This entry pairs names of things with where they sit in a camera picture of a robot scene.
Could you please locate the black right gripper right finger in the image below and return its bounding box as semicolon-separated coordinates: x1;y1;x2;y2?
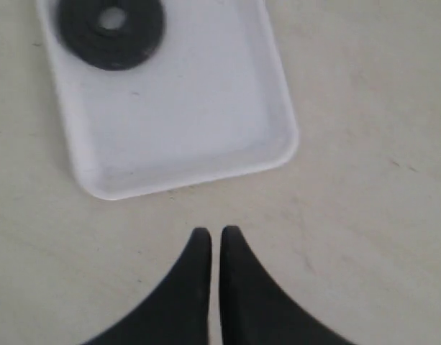
219;226;351;344

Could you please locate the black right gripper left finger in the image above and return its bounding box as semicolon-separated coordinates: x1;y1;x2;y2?
87;228;212;344

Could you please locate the black weight plate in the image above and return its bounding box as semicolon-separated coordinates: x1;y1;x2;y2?
55;0;166;71

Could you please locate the white rectangular tray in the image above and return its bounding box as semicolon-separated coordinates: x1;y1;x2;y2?
36;1;299;201

